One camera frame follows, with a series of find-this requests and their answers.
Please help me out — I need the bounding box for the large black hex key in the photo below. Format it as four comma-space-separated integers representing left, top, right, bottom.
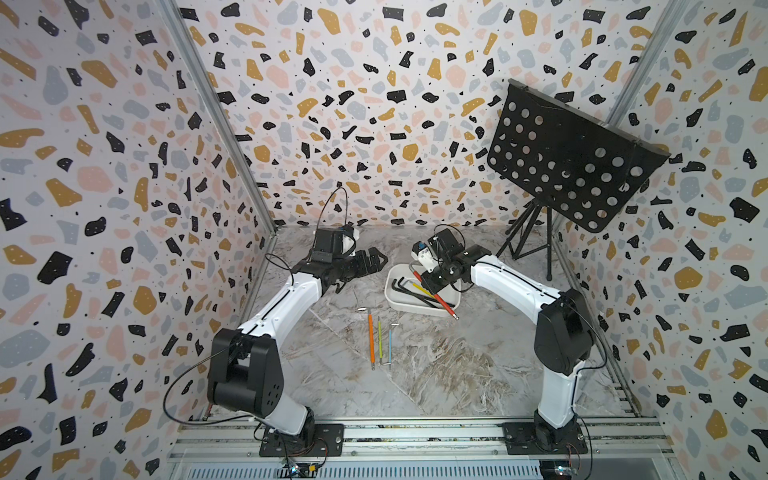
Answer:
391, 278, 442, 309

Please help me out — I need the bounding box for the red sleeved hex key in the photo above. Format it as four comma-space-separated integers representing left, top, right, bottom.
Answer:
412, 270, 460, 321

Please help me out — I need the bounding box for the orange sleeved hex key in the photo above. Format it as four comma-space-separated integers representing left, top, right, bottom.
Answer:
358, 307, 376, 370

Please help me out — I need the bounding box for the thin dark grey hex key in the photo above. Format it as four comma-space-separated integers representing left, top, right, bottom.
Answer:
408, 280, 437, 301

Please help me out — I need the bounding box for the yellow sleeved hex key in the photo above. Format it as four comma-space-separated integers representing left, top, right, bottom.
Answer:
412, 283, 434, 298

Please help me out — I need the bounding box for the green sleeved hex key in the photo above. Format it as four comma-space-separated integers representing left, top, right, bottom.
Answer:
377, 320, 384, 364

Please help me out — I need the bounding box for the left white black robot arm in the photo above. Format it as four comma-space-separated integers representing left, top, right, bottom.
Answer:
207, 225, 388, 439

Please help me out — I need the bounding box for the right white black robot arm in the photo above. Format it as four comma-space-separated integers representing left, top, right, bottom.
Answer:
411, 230, 596, 453

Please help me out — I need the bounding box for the white rectangular storage box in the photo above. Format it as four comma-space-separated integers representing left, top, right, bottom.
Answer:
384, 264, 450, 318

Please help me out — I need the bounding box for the black perforated music stand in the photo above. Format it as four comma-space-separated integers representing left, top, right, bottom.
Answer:
487, 80, 669, 259

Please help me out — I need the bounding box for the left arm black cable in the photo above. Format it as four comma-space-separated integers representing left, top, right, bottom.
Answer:
161, 185, 349, 426

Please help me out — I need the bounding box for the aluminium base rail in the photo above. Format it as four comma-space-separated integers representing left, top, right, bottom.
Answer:
165, 417, 685, 479

